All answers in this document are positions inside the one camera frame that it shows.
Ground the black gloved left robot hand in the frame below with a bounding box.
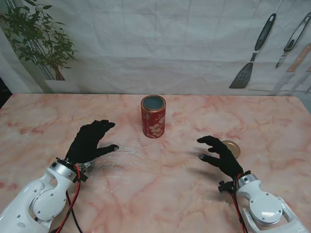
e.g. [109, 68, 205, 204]
[65, 119, 120, 165]

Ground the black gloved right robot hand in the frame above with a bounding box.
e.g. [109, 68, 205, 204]
[196, 135, 244, 181]

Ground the red floral tea canister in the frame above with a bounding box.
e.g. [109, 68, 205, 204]
[140, 95, 167, 139]

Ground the gold round canister lid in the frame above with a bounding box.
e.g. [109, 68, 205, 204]
[222, 140, 242, 160]

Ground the white printed backdrop cloth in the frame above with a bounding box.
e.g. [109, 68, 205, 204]
[0, 0, 311, 95]

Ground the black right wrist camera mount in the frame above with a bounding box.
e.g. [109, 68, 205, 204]
[218, 180, 236, 195]

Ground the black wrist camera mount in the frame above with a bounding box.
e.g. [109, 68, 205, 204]
[72, 169, 88, 183]
[218, 180, 236, 195]

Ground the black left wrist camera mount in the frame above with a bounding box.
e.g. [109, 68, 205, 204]
[72, 169, 88, 183]

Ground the red and black right arm cable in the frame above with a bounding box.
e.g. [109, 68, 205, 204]
[231, 173, 249, 233]

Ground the red and black arm cable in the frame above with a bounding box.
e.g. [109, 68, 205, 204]
[50, 164, 85, 233]
[231, 173, 249, 233]

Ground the red and black left arm cable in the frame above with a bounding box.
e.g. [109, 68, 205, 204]
[50, 164, 85, 233]

